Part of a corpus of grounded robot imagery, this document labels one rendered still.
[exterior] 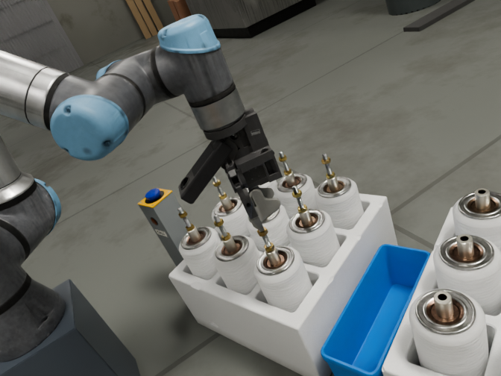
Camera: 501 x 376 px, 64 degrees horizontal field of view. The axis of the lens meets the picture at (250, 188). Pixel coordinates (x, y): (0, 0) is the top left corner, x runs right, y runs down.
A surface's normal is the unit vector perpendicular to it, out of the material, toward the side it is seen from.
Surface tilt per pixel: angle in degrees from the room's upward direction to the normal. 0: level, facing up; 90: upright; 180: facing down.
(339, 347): 88
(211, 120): 90
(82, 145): 90
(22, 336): 72
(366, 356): 0
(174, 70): 79
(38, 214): 99
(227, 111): 89
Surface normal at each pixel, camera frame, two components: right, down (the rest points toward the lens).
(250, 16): 0.44, 0.32
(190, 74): -0.15, 0.57
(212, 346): -0.35, -0.80
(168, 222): 0.73, 0.10
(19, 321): 0.53, -0.09
